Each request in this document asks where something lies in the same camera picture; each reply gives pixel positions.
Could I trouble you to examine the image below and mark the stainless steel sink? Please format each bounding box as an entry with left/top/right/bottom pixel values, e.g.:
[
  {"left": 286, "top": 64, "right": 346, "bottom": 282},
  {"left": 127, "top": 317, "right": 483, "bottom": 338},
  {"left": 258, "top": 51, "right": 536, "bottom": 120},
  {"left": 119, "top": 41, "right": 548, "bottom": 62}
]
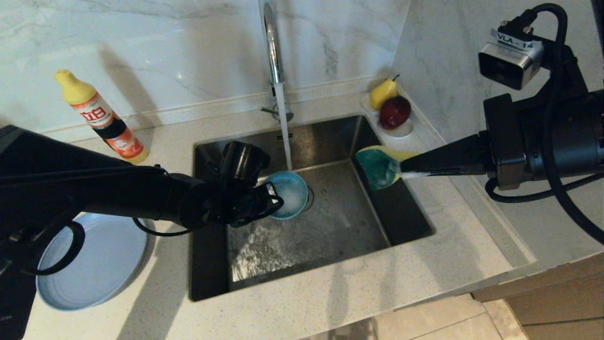
[{"left": 190, "top": 115, "right": 435, "bottom": 301}]

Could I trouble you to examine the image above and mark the teal plastic bowl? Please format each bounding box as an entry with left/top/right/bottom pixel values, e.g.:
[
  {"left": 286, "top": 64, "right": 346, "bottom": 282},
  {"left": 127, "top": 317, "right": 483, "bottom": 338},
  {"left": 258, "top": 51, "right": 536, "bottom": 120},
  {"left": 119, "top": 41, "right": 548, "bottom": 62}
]
[{"left": 262, "top": 170, "right": 310, "bottom": 221}]

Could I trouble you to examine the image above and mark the chrome faucet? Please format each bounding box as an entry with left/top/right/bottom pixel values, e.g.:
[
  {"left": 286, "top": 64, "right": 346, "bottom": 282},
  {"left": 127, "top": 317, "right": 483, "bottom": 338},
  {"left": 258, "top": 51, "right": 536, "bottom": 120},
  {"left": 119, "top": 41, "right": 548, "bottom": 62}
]
[{"left": 261, "top": 0, "right": 294, "bottom": 124}]

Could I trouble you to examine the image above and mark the running water stream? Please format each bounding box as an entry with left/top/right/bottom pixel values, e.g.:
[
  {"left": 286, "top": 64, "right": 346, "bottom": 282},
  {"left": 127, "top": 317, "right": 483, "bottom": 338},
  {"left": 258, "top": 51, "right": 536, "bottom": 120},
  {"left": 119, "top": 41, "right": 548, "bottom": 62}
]
[{"left": 275, "top": 84, "right": 294, "bottom": 172}]

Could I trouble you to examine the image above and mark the white orange dish soap bottle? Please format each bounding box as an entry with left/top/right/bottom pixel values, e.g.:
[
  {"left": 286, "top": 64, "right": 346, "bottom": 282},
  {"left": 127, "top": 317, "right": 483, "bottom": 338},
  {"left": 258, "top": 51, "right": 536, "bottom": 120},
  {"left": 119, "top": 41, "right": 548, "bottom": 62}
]
[{"left": 54, "top": 70, "right": 150, "bottom": 165}]

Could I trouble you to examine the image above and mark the wooden cabinet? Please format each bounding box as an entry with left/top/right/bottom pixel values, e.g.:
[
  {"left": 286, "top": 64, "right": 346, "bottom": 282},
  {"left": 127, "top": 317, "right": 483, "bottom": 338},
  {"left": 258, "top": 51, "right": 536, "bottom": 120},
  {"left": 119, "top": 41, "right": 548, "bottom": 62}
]
[{"left": 472, "top": 250, "right": 604, "bottom": 340}]

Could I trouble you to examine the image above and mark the yellow pear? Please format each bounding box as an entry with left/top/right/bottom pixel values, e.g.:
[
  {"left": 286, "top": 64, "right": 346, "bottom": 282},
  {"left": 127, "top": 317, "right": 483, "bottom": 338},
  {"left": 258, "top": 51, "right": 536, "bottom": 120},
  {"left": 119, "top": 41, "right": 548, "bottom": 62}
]
[{"left": 369, "top": 75, "right": 399, "bottom": 111}]

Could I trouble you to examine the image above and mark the small white dish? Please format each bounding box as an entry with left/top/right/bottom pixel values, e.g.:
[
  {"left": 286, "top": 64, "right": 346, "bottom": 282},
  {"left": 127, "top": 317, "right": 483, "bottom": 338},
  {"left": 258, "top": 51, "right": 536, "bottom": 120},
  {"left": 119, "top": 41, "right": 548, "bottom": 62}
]
[{"left": 361, "top": 93, "right": 416, "bottom": 140}]

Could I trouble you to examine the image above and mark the yellow sponge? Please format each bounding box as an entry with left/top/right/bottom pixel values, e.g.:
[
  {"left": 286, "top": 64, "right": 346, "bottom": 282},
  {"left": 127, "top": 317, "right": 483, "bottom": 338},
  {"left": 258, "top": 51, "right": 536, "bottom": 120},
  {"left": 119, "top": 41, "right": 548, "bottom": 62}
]
[{"left": 354, "top": 145, "right": 419, "bottom": 191}]

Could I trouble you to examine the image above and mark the blue-grey plate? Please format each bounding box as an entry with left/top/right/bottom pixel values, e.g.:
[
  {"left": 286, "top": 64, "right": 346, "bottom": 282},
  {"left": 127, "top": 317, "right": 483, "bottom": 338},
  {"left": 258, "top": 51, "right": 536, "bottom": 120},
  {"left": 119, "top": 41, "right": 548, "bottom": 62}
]
[{"left": 36, "top": 212, "right": 150, "bottom": 311}]

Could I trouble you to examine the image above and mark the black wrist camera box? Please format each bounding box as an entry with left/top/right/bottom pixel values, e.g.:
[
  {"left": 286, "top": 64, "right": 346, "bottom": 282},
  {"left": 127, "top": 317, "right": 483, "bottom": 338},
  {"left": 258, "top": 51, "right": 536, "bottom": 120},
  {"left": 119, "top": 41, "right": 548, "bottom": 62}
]
[{"left": 219, "top": 140, "right": 272, "bottom": 187}]

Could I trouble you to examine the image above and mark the dark red apple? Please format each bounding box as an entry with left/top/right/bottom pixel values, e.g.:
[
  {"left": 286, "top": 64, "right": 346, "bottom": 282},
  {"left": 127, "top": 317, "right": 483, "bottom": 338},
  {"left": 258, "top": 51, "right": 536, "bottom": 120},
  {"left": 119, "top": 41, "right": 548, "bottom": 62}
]
[{"left": 378, "top": 96, "right": 411, "bottom": 131}]

